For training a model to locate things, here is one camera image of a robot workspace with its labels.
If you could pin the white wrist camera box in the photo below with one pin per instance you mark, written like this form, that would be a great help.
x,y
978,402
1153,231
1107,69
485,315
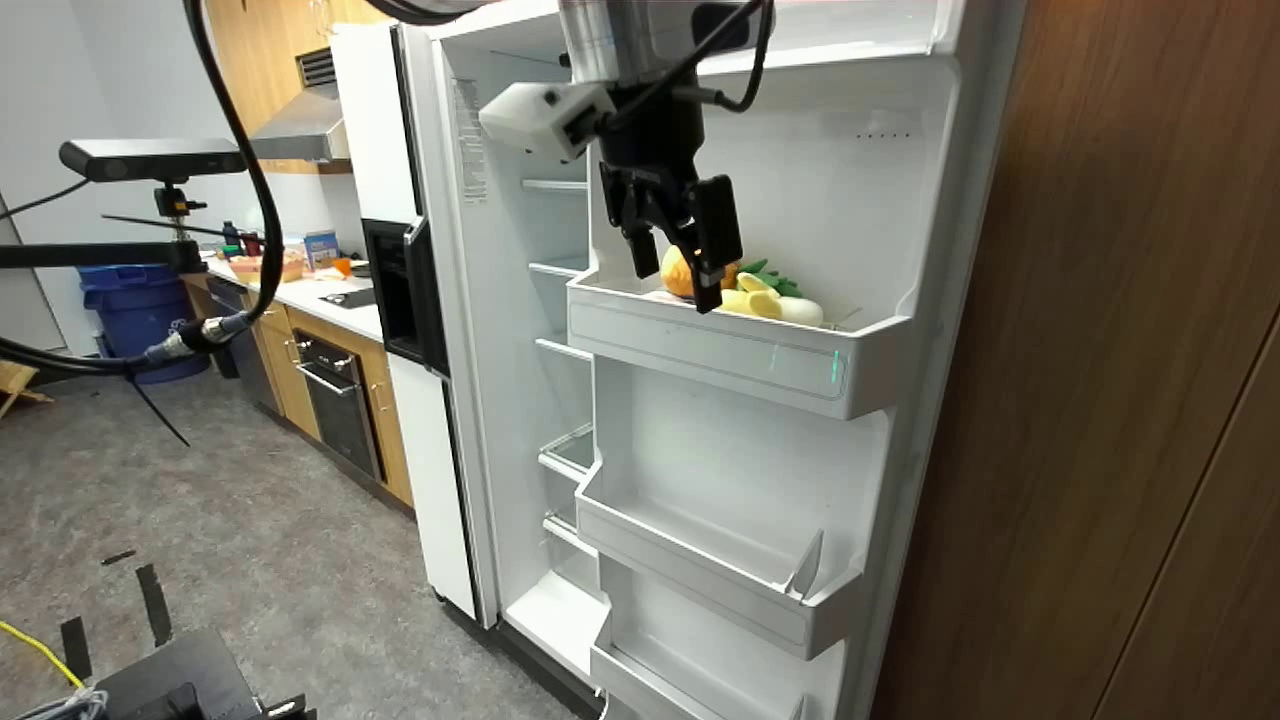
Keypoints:
x,y
532,118

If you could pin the light wooden pallet piece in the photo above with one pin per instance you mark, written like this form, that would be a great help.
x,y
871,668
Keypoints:
x,y
19,384

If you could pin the white plush toy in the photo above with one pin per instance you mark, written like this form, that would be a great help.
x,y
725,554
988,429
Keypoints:
x,y
803,311

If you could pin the stainless steel range hood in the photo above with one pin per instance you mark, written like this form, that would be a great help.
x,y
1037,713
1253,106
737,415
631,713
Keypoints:
x,y
304,135

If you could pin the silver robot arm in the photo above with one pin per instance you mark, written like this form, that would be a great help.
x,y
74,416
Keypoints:
x,y
613,35

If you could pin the white kitchen countertop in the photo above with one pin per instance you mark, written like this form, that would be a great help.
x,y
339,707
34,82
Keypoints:
x,y
321,300

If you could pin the small white door bin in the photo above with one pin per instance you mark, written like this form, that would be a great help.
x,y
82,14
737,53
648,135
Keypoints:
x,y
653,681

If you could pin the blue plastic bin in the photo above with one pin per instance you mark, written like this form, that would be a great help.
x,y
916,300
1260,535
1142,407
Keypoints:
x,y
127,315

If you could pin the white door bin with toys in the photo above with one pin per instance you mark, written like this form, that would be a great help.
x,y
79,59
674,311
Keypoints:
x,y
695,353

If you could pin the black equipment base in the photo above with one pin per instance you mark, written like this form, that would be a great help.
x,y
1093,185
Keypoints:
x,y
174,686

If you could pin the long black floor tape strip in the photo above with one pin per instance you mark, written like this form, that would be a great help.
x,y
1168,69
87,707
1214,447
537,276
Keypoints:
x,y
154,606

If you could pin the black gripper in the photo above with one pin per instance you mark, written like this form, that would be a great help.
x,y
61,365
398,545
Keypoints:
x,y
663,126

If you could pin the white fridge interior shelf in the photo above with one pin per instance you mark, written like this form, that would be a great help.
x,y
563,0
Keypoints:
x,y
557,266
567,351

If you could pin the black built-in oven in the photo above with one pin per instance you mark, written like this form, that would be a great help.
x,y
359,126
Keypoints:
x,y
342,407

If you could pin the white refrigerator door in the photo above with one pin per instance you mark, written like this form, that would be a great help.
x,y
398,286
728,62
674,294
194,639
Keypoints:
x,y
827,174

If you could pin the white freezer door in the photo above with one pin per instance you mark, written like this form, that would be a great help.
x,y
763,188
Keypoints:
x,y
425,467

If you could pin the black camera bar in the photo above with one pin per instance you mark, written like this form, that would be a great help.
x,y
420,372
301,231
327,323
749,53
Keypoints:
x,y
144,159

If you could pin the white refrigerator cabinet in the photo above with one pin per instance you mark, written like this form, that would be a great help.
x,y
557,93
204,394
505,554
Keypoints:
x,y
500,402

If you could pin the yellow banana plush toy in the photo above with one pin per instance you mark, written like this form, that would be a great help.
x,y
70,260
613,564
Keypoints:
x,y
749,304

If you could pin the black water ice dispenser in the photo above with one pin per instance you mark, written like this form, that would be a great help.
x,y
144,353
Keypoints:
x,y
407,294

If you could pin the brown wooden side panel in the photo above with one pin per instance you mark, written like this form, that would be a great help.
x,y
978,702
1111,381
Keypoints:
x,y
1135,334

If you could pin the black camera stand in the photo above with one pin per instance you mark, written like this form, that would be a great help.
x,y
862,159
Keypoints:
x,y
174,204

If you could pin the wooden base kitchen cabinet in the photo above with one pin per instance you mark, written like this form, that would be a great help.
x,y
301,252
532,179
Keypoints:
x,y
390,427

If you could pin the large white door bin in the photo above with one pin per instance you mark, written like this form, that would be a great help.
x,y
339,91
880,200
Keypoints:
x,y
695,575

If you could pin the short black floor tape strip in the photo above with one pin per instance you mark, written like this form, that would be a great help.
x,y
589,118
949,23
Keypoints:
x,y
79,650

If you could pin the wooden wall kitchen cabinet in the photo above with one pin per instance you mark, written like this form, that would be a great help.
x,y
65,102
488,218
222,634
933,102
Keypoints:
x,y
253,53

